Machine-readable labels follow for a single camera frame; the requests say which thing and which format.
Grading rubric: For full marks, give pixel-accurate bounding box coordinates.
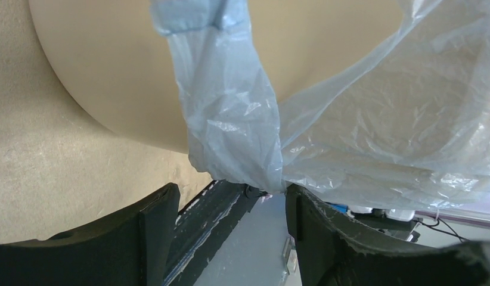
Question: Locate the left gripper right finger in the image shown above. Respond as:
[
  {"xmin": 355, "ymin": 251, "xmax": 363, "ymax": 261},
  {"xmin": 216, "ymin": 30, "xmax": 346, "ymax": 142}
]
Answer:
[{"xmin": 286, "ymin": 185, "xmax": 490, "ymax": 285}]

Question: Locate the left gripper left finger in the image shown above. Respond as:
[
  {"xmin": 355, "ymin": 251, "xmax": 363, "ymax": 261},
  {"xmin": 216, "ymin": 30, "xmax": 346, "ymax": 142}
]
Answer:
[{"xmin": 0, "ymin": 183, "xmax": 180, "ymax": 285}]

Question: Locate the blue plastic trash bag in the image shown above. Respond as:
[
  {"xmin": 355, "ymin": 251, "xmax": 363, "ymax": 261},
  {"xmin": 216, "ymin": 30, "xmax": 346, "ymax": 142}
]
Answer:
[{"xmin": 150, "ymin": 1, "xmax": 490, "ymax": 210}]

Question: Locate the beige paper trash bin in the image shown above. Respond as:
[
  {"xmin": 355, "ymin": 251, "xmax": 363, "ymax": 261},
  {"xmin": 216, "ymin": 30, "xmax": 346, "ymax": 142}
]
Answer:
[{"xmin": 29, "ymin": 1, "xmax": 402, "ymax": 153}]

